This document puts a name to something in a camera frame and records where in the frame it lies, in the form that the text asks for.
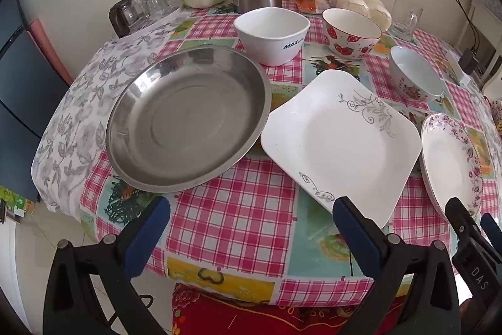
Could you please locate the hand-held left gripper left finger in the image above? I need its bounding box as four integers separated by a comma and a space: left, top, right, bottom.
42, 196, 171, 335

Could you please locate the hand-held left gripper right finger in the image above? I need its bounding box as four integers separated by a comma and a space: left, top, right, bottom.
333, 196, 460, 335

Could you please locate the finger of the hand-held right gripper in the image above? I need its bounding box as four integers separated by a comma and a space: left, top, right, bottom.
445, 197, 484, 255
480, 213, 502, 255

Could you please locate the round pink floral plate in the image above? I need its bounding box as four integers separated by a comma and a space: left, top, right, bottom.
420, 112, 483, 220

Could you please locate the white square plate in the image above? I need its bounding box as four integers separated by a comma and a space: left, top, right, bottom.
261, 69, 422, 230

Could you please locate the round stainless steel plate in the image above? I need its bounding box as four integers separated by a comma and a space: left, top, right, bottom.
106, 46, 272, 193

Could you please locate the strawberry print bowl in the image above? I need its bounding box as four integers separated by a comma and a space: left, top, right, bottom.
322, 8, 382, 60

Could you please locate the white square bowl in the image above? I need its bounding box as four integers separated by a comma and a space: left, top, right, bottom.
234, 7, 310, 67

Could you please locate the pink plaid tablecloth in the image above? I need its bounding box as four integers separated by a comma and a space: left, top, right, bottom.
80, 0, 502, 306

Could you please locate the red floral stool cushion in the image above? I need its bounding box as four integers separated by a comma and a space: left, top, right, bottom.
171, 282, 412, 335

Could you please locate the green cardboard box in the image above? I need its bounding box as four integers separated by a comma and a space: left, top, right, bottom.
0, 185, 37, 222

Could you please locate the white power strip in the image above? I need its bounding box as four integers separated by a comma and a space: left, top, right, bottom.
442, 48, 471, 87

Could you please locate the grey floral tablecloth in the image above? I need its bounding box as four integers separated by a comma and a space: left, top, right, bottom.
31, 5, 189, 212

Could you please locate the pale blue floral bowl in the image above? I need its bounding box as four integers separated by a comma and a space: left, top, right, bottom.
389, 46, 446, 103

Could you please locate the black charger adapter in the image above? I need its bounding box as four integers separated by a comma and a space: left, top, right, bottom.
460, 49, 480, 76

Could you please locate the dark blue cabinet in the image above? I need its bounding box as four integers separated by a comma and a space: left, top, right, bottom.
0, 0, 73, 202

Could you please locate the clear glass mug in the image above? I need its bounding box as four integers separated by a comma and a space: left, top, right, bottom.
389, 0, 423, 42

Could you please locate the pink board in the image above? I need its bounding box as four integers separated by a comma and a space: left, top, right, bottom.
24, 19, 75, 84

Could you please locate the bag of steamed buns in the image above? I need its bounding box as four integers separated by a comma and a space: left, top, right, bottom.
330, 0, 393, 33

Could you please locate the orange snack packet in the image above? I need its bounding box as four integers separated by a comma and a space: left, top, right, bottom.
292, 0, 330, 14

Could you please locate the black charger cable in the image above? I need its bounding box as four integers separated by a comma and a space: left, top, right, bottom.
443, 0, 480, 54

